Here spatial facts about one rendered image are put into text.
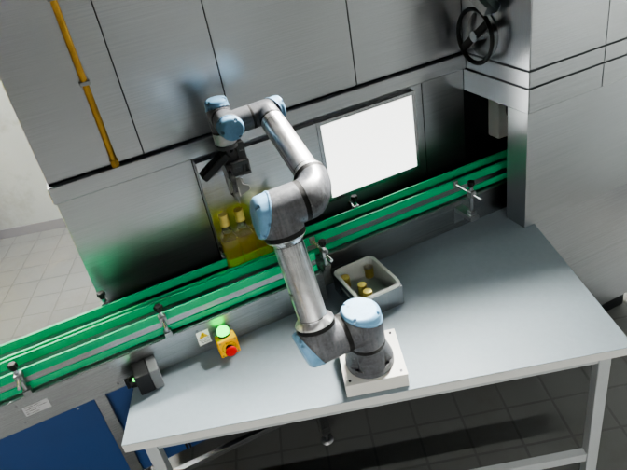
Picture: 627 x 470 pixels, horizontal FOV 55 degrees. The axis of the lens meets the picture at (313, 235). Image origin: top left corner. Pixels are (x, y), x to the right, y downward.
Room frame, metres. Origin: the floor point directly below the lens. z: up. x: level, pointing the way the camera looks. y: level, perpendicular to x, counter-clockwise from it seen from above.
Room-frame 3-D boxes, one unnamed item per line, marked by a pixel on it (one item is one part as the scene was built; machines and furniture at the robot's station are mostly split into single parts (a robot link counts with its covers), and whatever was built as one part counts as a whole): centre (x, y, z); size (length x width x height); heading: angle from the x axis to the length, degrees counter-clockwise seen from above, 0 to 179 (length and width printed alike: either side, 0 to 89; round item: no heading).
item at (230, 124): (1.76, 0.18, 1.50); 0.11 x 0.11 x 0.08; 17
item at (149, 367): (1.50, 0.63, 0.79); 0.08 x 0.08 x 0.08; 19
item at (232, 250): (1.83, 0.30, 0.99); 0.06 x 0.06 x 0.21; 20
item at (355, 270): (1.75, -0.16, 0.80); 0.22 x 0.17 x 0.09; 19
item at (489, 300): (2.03, -0.10, 0.73); 1.58 x 1.52 x 0.04; 90
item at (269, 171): (2.09, -0.06, 1.15); 0.90 x 0.03 x 0.34; 109
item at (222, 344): (1.60, 0.37, 0.79); 0.07 x 0.07 x 0.07; 19
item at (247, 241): (1.84, 0.24, 0.99); 0.06 x 0.06 x 0.21; 19
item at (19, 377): (1.41, 0.97, 0.94); 0.07 x 0.04 x 0.13; 19
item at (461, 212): (2.01, -0.62, 0.90); 0.17 x 0.05 x 0.23; 19
